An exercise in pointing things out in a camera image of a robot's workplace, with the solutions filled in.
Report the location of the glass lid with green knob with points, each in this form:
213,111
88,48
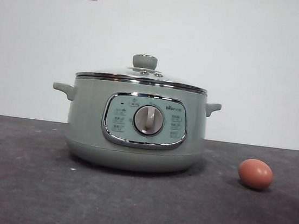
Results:
144,62

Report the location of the brown egg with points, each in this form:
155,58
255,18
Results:
255,174

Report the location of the sage green electric cooking pot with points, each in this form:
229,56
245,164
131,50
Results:
87,126

